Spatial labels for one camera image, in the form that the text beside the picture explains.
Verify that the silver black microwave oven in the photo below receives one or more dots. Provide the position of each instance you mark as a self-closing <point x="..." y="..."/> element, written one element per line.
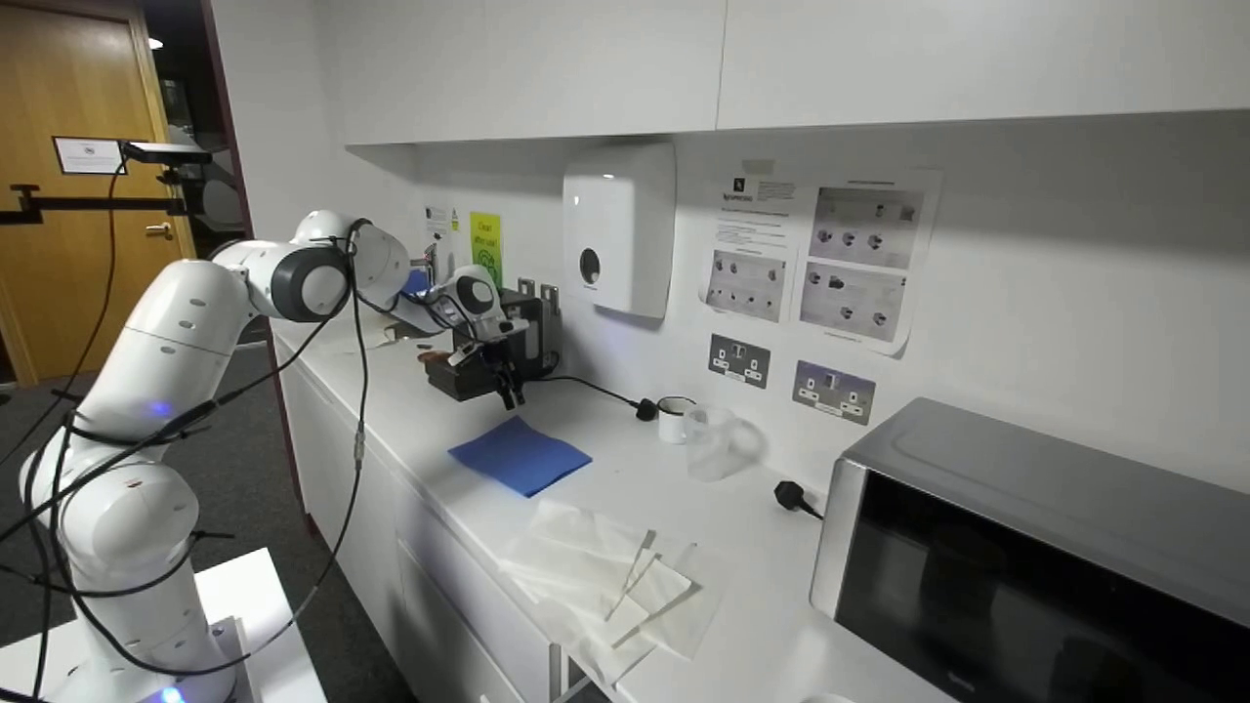
<point x="1018" y="566"/>

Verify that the white robot base table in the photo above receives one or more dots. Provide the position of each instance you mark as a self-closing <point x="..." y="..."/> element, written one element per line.
<point x="242" y="594"/>

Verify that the white upper cabinet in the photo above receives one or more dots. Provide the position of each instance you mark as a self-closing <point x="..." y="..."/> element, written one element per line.
<point x="403" y="73"/>

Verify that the black camera on stand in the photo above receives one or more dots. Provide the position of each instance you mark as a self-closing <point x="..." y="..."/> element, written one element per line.
<point x="186" y="169"/>

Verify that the right wall power socket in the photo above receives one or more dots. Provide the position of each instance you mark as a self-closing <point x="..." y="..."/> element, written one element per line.
<point x="832" y="390"/>

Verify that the blue towel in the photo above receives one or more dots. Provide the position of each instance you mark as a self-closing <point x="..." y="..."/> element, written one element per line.
<point x="519" y="457"/>

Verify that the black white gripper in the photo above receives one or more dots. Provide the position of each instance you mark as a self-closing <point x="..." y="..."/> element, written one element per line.
<point x="493" y="364"/>

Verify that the white cabinet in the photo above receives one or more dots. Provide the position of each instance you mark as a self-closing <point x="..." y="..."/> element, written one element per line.
<point x="444" y="613"/>
<point x="403" y="73"/>

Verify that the white lower cabinet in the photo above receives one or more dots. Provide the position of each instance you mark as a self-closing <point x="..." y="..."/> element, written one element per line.
<point x="444" y="613"/>

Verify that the clear plastic bag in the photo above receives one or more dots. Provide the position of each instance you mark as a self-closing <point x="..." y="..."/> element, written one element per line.
<point x="610" y="590"/>

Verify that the white wall soap dispenser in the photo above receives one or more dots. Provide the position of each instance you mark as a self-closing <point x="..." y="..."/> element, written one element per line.
<point x="617" y="223"/>

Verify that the clear plastic cup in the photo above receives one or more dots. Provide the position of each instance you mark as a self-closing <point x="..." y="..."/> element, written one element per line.
<point x="722" y="449"/>

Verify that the wall power socket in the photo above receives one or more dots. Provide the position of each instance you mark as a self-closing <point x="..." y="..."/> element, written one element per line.
<point x="832" y="390"/>
<point x="741" y="359"/>

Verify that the yellow green wall label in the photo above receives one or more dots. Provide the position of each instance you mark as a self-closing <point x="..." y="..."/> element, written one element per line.
<point x="487" y="245"/>

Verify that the left wall power socket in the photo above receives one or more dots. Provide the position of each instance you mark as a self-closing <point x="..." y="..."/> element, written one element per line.
<point x="741" y="359"/>

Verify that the black coffee machine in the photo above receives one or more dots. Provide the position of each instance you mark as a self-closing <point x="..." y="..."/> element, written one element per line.
<point x="478" y="307"/>

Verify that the black plug near microwave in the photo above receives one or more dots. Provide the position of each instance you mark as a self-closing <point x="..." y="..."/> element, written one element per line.
<point x="795" y="496"/>

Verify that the white instruction poster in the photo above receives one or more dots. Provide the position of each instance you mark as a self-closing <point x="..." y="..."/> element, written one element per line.
<point x="823" y="245"/>

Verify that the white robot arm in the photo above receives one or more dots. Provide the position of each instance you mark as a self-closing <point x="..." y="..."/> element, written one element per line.
<point x="103" y="487"/>

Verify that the wooden door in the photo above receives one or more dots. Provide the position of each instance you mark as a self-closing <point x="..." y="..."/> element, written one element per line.
<point x="74" y="68"/>

